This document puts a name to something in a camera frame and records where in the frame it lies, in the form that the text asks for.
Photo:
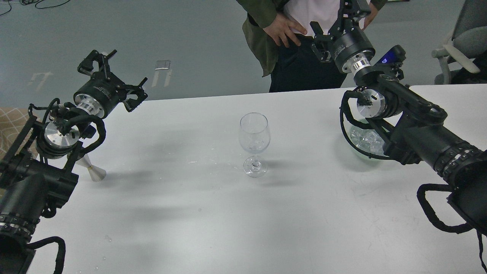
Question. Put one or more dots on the grey office chair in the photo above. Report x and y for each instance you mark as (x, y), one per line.
(462, 55)

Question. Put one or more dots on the standing person's right hand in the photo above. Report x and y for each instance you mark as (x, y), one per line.
(281, 30)

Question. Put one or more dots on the steel cocktail jigger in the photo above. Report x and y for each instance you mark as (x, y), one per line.
(97, 174)

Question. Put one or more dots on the beige checkered cushion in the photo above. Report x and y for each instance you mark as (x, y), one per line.
(12, 121)

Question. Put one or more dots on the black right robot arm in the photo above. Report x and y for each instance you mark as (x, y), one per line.
(384, 119)

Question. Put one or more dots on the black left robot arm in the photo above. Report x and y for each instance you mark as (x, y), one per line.
(37, 170)

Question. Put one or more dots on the standing person in green jacket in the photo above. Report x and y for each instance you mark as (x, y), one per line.
(295, 68)

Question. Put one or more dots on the clear wine glass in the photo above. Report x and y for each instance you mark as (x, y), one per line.
(254, 138)

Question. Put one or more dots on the standing person's left hand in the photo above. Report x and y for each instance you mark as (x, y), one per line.
(368, 20)

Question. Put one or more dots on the green bowl of ice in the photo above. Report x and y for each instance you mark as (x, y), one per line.
(367, 143)

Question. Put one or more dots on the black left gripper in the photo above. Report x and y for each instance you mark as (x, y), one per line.
(103, 92)

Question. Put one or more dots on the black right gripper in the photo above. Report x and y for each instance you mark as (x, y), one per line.
(352, 51)

